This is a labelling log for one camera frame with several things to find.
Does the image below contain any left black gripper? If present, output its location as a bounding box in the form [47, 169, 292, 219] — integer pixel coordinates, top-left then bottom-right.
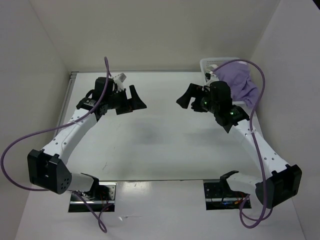
[105, 85, 147, 115]

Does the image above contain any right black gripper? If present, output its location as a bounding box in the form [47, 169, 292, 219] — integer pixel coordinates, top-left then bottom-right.
[176, 82, 219, 114]

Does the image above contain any purple t shirt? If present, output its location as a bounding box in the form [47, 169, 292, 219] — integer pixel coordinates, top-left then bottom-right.
[215, 61, 260, 109]

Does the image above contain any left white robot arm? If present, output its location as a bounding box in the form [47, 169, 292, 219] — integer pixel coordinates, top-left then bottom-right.
[27, 73, 147, 200]

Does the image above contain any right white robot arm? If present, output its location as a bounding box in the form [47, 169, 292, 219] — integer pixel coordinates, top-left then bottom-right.
[176, 81, 302, 209]

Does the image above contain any white plastic basket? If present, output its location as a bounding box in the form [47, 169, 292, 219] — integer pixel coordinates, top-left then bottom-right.
[200, 57, 252, 108]

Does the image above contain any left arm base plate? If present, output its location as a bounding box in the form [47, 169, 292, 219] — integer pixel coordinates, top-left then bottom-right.
[68, 182, 117, 213]

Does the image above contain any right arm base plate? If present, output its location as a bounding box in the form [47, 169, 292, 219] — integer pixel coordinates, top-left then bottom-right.
[203, 179, 247, 211]

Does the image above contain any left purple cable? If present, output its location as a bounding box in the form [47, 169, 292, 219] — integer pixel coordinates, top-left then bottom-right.
[0, 56, 111, 234]

